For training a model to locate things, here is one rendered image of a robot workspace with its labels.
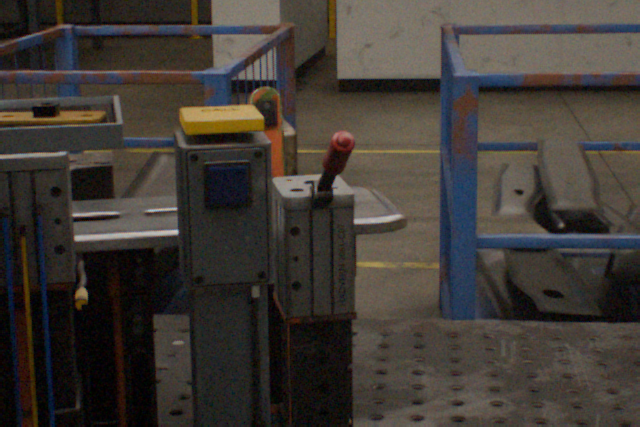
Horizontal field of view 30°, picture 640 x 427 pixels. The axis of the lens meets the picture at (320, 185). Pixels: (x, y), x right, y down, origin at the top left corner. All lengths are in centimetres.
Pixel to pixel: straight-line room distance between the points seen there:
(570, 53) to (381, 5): 140
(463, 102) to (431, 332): 105
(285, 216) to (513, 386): 61
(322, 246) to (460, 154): 170
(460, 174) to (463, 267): 22
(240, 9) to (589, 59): 255
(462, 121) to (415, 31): 609
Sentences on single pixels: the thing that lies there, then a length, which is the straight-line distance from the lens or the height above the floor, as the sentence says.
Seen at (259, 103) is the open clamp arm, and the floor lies 109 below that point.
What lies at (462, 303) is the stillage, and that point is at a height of 40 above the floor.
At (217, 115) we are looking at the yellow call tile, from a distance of 92.
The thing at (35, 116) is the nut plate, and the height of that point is 116.
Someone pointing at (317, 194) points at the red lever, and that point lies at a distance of 107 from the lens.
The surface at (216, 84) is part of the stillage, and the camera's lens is 286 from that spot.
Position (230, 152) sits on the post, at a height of 113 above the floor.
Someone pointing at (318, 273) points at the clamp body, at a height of 99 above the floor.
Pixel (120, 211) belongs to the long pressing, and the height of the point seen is 100.
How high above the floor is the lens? 131
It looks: 13 degrees down
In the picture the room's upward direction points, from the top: 1 degrees counter-clockwise
